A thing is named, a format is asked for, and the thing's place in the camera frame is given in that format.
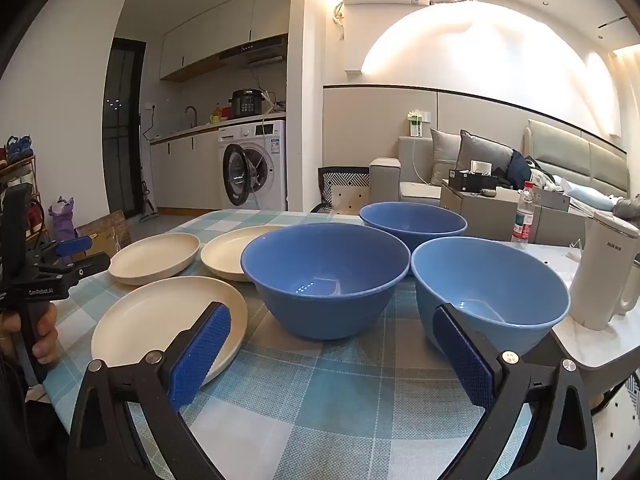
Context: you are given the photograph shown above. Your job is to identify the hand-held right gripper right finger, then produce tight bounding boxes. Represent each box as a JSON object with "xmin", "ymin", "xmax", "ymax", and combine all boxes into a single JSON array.
[{"xmin": 431, "ymin": 303, "xmax": 598, "ymax": 480}]

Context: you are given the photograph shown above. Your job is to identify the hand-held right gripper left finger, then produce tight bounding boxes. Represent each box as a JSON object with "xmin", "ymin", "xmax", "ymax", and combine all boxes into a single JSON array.
[{"xmin": 66, "ymin": 301, "xmax": 233, "ymax": 480}]

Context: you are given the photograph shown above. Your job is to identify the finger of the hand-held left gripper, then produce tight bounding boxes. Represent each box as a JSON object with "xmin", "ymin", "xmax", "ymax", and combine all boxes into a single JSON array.
[
  {"xmin": 37, "ymin": 252, "xmax": 111, "ymax": 287},
  {"xmin": 31, "ymin": 236, "xmax": 94, "ymax": 267}
]

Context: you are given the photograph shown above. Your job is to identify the cream plate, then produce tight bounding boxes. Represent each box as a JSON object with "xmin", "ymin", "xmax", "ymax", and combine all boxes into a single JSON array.
[
  {"xmin": 108, "ymin": 232, "xmax": 201, "ymax": 287},
  {"xmin": 91, "ymin": 276, "xmax": 249, "ymax": 386},
  {"xmin": 200, "ymin": 225, "xmax": 287, "ymax": 282}
]

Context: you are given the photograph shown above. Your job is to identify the light blue bowl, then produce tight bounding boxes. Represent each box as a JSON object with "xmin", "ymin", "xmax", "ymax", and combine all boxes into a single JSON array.
[{"xmin": 410, "ymin": 236, "xmax": 571, "ymax": 358}]

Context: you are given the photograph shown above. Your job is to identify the dark blue bowl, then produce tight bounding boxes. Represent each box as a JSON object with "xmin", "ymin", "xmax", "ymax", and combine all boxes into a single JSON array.
[
  {"xmin": 359, "ymin": 202, "xmax": 469, "ymax": 253},
  {"xmin": 240, "ymin": 224, "xmax": 412, "ymax": 340}
]

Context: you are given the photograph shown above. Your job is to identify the person's left forearm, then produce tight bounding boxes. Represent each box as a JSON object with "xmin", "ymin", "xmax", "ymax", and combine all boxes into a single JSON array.
[{"xmin": 0, "ymin": 345, "xmax": 71, "ymax": 480}]

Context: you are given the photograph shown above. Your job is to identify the person's left hand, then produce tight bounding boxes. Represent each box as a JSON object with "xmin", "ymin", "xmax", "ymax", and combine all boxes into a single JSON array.
[{"xmin": 0, "ymin": 302, "xmax": 60, "ymax": 366}]

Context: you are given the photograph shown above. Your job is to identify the purple bag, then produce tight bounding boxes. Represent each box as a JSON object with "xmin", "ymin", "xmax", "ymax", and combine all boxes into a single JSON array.
[{"xmin": 48, "ymin": 196, "xmax": 78, "ymax": 243}]

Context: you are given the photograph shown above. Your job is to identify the brown patterned board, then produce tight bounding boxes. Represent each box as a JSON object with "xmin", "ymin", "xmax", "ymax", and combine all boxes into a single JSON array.
[{"xmin": 75, "ymin": 210, "xmax": 131, "ymax": 258}]

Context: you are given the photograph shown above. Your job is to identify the wooden shoe rack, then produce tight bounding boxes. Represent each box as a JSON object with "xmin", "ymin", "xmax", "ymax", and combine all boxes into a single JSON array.
[{"xmin": 0, "ymin": 135, "xmax": 43, "ymax": 246}]

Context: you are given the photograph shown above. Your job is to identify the upright vacuum cleaner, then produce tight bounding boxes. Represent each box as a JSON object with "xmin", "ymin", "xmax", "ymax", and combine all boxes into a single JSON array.
[{"xmin": 139, "ymin": 165, "xmax": 161, "ymax": 223}]

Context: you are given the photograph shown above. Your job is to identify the group of assorted shoes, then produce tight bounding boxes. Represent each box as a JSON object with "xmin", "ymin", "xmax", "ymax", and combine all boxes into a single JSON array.
[{"xmin": 0, "ymin": 135, "xmax": 37, "ymax": 241}]

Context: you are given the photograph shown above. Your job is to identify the dark glass door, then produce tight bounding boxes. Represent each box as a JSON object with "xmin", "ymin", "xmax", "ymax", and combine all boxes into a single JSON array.
[{"xmin": 102, "ymin": 37, "xmax": 147, "ymax": 220}]

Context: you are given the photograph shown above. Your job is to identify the checked tablecloth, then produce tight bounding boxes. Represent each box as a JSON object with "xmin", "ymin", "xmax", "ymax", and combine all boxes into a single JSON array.
[{"xmin": 42, "ymin": 208, "xmax": 538, "ymax": 480}]

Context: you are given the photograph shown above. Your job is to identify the marble side table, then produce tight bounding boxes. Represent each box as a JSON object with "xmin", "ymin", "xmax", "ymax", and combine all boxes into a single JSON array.
[{"xmin": 510, "ymin": 242, "xmax": 640, "ymax": 416}]

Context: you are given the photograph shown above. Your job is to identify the lower kitchen cabinets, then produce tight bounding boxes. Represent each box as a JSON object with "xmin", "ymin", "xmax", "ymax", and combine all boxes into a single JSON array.
[{"xmin": 149, "ymin": 120, "xmax": 221, "ymax": 211}]

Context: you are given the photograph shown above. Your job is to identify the plastic water bottle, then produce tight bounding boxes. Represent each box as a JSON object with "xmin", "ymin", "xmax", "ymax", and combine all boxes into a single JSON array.
[{"xmin": 510, "ymin": 180, "xmax": 536, "ymax": 245}]

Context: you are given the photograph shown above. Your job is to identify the beige side cabinet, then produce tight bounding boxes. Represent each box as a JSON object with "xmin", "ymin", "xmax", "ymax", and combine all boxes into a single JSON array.
[{"xmin": 440, "ymin": 182, "xmax": 588, "ymax": 246}]

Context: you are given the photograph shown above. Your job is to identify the white electric kettle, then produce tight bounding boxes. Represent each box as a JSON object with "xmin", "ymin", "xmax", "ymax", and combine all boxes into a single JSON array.
[{"xmin": 569, "ymin": 211, "xmax": 640, "ymax": 332}]

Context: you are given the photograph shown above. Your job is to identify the black box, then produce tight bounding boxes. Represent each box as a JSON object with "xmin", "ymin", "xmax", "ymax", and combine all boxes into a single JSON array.
[{"xmin": 447, "ymin": 167, "xmax": 501, "ymax": 193}]

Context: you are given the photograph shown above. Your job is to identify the grey open box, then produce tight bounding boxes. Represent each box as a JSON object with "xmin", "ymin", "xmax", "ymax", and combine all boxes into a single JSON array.
[{"xmin": 532, "ymin": 190, "xmax": 571, "ymax": 213}]

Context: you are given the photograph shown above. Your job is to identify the grey sofa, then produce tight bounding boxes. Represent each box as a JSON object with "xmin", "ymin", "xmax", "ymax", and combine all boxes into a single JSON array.
[{"xmin": 369, "ymin": 135, "xmax": 501, "ymax": 211}]

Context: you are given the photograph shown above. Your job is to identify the dark blue jacket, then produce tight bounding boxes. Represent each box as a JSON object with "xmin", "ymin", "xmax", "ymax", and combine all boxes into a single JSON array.
[{"xmin": 507, "ymin": 150, "xmax": 533, "ymax": 191}]

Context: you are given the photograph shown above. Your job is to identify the light grey cushion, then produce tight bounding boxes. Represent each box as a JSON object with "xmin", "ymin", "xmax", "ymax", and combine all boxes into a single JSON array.
[{"xmin": 430, "ymin": 128, "xmax": 463, "ymax": 186}]

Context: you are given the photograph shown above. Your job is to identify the dark grey cushion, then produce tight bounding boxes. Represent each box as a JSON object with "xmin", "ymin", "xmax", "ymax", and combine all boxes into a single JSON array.
[{"xmin": 455, "ymin": 130, "xmax": 516, "ymax": 181}]

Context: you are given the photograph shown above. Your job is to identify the light blue pillow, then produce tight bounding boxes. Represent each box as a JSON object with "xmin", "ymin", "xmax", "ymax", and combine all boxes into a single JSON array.
[{"xmin": 567, "ymin": 183, "xmax": 615, "ymax": 211}]

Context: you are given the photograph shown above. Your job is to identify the white washing machine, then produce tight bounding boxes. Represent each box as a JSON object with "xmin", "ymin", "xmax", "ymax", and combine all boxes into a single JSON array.
[{"xmin": 217, "ymin": 120, "xmax": 287, "ymax": 211}]

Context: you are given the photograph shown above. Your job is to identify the black pressure cooker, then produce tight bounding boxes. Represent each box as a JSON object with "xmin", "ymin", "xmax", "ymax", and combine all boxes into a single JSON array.
[{"xmin": 229, "ymin": 88, "xmax": 264, "ymax": 120}]

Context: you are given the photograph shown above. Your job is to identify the grey jacket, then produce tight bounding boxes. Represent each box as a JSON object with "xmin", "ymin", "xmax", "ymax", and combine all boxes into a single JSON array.
[{"xmin": 612, "ymin": 194, "xmax": 640, "ymax": 218}]

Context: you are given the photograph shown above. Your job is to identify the padded bed headboard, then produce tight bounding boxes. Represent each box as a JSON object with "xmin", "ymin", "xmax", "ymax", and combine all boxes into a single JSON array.
[{"xmin": 522, "ymin": 119, "xmax": 631, "ymax": 196}]

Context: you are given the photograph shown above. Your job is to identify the white upper kitchen cabinets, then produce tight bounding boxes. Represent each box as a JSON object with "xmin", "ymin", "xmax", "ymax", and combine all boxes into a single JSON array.
[{"xmin": 159, "ymin": 0, "xmax": 293, "ymax": 82}]

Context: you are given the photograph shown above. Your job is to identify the range hood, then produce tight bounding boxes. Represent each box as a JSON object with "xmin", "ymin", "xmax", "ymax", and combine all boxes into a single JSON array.
[{"xmin": 218, "ymin": 35, "xmax": 288, "ymax": 67}]

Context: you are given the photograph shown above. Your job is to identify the wall socket with green charger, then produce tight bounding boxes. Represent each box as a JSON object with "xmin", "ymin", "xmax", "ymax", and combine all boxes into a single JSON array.
[{"xmin": 407, "ymin": 109, "xmax": 432, "ymax": 138}]

